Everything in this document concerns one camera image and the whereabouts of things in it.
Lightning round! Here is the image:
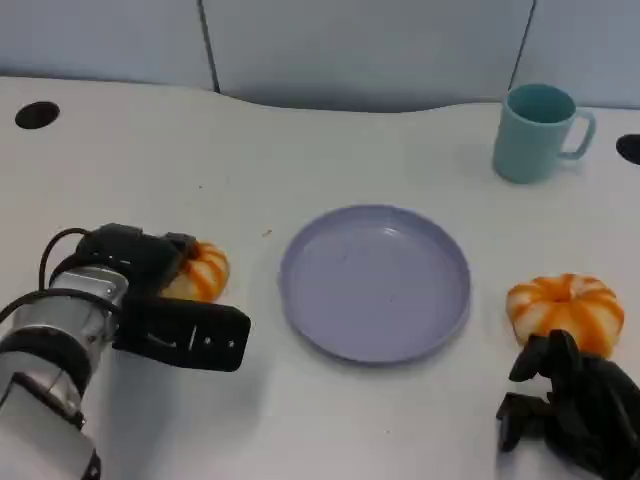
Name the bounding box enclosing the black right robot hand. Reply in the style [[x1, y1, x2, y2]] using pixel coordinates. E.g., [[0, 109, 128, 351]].
[[495, 328, 640, 480]]

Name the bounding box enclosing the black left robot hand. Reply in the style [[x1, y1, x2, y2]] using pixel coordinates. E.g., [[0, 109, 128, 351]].
[[74, 224, 197, 301]]

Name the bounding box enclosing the orange white toy bread roll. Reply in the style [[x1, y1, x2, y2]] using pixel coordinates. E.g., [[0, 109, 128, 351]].
[[506, 273, 625, 359], [159, 241, 231, 303]]

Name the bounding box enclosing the black round table grommet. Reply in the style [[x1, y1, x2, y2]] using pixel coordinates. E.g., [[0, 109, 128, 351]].
[[14, 101, 61, 130], [615, 133, 640, 165]]

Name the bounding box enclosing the lilac plate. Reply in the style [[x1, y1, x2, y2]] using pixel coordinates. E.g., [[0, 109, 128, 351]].
[[278, 203, 472, 365]]

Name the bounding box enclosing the pale green mug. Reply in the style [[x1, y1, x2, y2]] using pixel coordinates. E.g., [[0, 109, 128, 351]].
[[492, 83, 597, 185]]

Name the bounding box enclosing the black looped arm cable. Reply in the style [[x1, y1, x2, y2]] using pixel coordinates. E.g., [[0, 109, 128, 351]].
[[38, 227, 94, 292]]

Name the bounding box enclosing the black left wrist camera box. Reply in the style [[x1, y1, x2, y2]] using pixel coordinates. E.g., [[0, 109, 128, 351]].
[[113, 294, 252, 374]]

